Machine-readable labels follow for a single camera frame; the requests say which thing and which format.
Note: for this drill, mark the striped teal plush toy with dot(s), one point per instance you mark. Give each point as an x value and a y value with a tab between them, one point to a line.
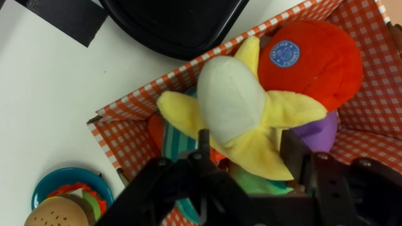
174	144

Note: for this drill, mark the toy burger on red plate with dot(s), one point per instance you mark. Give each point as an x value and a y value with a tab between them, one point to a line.
69	204

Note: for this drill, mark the teal toy frying pan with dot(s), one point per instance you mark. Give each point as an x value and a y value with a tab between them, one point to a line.
57	178

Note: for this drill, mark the black rectangular tray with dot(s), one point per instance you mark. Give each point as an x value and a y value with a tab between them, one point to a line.
180	29

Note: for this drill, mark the yellow banana plush toy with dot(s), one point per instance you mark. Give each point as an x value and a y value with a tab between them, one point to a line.
245	122

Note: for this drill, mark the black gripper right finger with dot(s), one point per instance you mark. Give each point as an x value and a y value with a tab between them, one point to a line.
362	193

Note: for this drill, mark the purple plush toy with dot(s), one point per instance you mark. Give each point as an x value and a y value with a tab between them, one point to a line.
319	134

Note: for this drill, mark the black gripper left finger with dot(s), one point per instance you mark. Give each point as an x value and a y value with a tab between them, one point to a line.
161	183

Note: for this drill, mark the red apple plush toy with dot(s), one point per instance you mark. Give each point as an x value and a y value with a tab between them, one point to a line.
314	57

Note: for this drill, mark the green plush toy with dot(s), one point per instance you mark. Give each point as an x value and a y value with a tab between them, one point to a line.
255	184

